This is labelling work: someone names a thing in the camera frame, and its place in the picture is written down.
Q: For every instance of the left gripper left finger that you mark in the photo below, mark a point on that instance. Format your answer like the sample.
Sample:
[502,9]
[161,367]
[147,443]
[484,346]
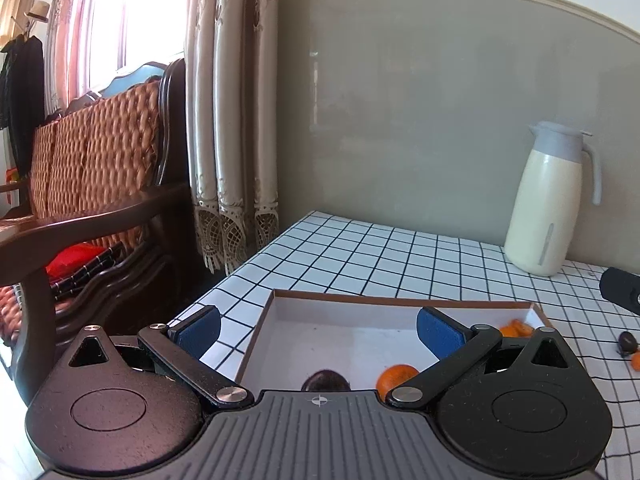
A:
[178,349]

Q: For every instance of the white tray with brown rim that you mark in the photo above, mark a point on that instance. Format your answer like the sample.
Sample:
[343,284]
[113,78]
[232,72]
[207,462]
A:
[359,337]

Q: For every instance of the dark purple fruit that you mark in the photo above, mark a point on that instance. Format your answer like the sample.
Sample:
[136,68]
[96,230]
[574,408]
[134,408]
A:
[627,344]

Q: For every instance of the orange kumquat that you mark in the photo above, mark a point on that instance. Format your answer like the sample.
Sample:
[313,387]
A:
[516,329]

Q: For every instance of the dark brown round fruit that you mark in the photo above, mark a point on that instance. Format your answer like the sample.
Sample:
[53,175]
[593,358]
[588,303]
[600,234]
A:
[325,381]

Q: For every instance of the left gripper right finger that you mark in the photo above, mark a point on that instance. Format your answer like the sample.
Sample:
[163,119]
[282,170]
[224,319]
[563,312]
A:
[458,350]

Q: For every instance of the beige hat on rack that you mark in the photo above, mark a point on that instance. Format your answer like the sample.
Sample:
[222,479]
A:
[39,11]

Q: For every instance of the cream thermos jug grey lid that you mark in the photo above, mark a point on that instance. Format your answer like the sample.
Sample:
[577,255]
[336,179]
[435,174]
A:
[547,203]

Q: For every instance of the red cloth on sofa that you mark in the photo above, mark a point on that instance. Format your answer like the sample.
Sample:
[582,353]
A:
[71,259]

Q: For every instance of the dark coat on rack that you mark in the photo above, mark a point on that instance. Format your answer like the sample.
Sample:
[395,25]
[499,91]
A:
[22,96]

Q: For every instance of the dark wooden sofa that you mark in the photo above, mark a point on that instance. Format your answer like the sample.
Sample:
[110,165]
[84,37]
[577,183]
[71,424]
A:
[113,172]

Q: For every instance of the orange mandarin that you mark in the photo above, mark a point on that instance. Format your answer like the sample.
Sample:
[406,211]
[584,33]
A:
[393,377]

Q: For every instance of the white black checked tablecloth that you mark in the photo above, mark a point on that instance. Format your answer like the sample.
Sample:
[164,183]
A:
[324,253]

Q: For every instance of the orange carrot-like chunk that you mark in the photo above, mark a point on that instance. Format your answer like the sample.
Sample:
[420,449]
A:
[635,361]

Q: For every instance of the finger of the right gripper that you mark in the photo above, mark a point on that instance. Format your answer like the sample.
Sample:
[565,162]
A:
[621,288]

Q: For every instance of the beige curtain with lace hem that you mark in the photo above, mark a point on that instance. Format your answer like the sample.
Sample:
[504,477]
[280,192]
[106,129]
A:
[231,59]

